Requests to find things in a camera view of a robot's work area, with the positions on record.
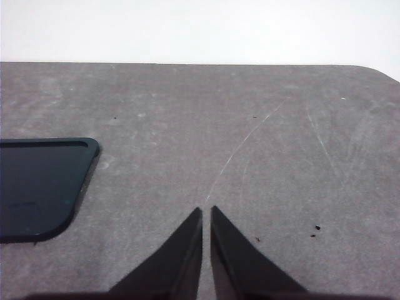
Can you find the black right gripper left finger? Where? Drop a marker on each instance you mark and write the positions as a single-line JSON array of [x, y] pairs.
[[175, 265]]

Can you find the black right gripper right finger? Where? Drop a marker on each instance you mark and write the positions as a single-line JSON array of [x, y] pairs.
[[240, 265]]

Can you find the dark rectangular tray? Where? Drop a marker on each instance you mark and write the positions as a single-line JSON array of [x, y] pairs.
[[40, 187]]

